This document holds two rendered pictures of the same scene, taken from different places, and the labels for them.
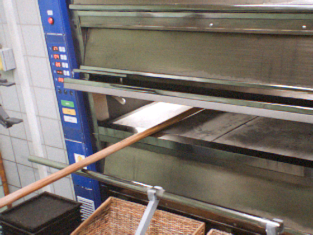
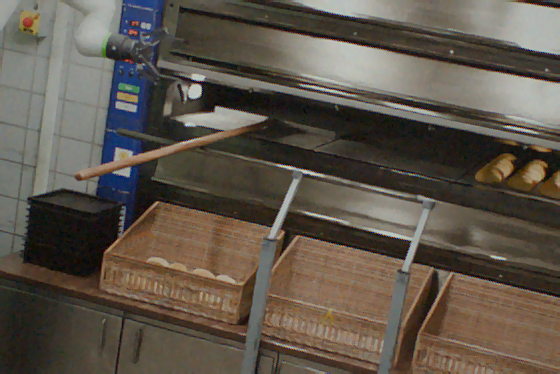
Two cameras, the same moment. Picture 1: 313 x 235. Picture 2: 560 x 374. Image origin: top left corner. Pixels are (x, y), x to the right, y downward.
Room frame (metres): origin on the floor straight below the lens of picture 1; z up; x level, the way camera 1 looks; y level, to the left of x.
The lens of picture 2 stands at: (-1.74, 2.22, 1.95)
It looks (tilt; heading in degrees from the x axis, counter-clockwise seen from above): 13 degrees down; 330
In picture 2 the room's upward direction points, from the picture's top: 10 degrees clockwise
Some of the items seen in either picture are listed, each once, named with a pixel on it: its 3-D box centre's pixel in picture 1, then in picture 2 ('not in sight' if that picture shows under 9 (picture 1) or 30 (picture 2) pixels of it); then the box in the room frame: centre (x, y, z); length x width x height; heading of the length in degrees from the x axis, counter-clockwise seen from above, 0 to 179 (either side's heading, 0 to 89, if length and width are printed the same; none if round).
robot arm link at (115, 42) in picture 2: not in sight; (119, 47); (2.37, 0.65, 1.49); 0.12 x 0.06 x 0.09; 134
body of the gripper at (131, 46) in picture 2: not in sight; (138, 51); (2.32, 0.60, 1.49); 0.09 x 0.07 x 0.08; 44
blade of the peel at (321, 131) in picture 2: not in sight; (286, 118); (2.99, -0.41, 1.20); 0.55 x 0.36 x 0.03; 44
